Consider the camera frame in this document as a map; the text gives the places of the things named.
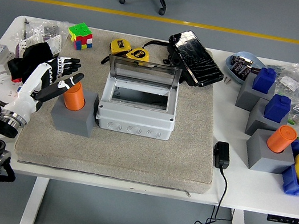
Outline clear bags of small parts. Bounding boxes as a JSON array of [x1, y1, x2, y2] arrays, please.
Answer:
[[7, 12, 71, 66]]

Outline thin metal screwdriver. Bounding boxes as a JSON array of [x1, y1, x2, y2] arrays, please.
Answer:
[[21, 18, 30, 37]]

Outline grey-brown mat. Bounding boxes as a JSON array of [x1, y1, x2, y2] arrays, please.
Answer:
[[11, 18, 235, 197]]

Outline grey block with round hole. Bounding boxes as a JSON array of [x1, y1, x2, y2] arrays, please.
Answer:
[[47, 85, 101, 139]]

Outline grey plastic electrical box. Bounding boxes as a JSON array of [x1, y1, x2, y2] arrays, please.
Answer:
[[94, 75, 181, 142]]

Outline black adapter cord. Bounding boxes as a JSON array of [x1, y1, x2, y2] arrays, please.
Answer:
[[182, 162, 241, 224]]

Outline light blue bowl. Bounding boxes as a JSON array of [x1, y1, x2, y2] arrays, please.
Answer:
[[221, 48, 269, 90]]

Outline grey block holder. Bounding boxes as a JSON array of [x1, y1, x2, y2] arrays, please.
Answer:
[[242, 126, 299, 178], [244, 95, 292, 142], [234, 73, 278, 115]]

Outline Rubik's cube with green face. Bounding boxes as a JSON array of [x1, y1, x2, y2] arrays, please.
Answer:
[[64, 20, 97, 54]]

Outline blue block battery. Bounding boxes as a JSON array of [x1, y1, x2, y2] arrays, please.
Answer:
[[250, 65, 279, 97], [262, 92, 293, 125]]

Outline yellow tape measure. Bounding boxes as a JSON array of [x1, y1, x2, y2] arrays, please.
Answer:
[[124, 44, 152, 67], [108, 37, 132, 57]]

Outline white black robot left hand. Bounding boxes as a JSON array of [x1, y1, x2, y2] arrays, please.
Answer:
[[2, 46, 87, 132]]

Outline black cloth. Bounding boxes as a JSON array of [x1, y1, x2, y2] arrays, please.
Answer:
[[4, 37, 56, 89]]

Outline orange cylinder battery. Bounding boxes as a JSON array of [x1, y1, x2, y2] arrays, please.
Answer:
[[60, 79, 90, 113], [264, 122, 299, 157]]

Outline black power adapter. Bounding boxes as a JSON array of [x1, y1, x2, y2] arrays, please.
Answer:
[[211, 140, 234, 171]]

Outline white power strip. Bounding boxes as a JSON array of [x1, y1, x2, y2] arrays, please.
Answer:
[[0, 71, 28, 109]]

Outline dark component packets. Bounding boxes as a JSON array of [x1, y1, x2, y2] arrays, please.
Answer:
[[228, 54, 256, 79]]

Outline transparent hinged box lid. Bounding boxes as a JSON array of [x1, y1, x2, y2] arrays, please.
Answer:
[[104, 54, 183, 92]]

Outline glossy black case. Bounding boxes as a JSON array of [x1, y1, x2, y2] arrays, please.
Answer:
[[160, 27, 232, 92]]

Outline black table control panel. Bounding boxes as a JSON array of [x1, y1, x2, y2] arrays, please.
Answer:
[[265, 213, 299, 224]]

